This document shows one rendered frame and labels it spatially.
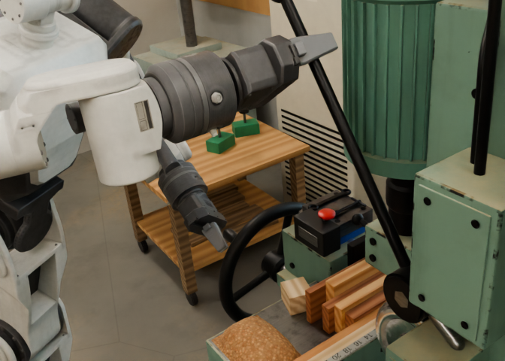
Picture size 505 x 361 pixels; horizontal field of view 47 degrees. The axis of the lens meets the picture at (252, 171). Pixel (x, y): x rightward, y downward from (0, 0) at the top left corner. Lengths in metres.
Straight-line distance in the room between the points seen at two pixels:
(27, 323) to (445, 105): 1.06
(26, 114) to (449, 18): 0.42
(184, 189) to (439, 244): 0.75
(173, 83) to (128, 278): 2.11
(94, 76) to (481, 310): 0.41
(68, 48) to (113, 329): 1.57
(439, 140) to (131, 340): 1.84
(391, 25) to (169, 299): 1.97
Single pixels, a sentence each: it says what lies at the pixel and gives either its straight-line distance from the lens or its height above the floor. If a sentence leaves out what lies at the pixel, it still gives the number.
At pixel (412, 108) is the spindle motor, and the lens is 0.70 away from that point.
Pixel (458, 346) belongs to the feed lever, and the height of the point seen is 1.09.
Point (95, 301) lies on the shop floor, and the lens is 2.59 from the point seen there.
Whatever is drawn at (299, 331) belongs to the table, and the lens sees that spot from 0.96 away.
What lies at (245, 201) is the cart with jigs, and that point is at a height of 0.20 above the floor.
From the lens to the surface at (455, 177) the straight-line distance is 0.54.
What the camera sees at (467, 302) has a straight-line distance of 0.57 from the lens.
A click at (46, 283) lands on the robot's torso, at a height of 0.74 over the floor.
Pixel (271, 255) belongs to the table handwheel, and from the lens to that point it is 1.23.
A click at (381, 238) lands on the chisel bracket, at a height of 1.06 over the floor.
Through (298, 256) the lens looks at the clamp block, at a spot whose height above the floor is 0.92.
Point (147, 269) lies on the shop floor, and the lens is 2.69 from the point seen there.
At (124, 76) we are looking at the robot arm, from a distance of 0.58.
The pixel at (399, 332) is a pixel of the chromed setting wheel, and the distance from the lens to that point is 0.77.
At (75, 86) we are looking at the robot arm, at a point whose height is 1.39.
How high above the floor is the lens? 1.56
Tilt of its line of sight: 28 degrees down
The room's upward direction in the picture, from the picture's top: 6 degrees counter-clockwise
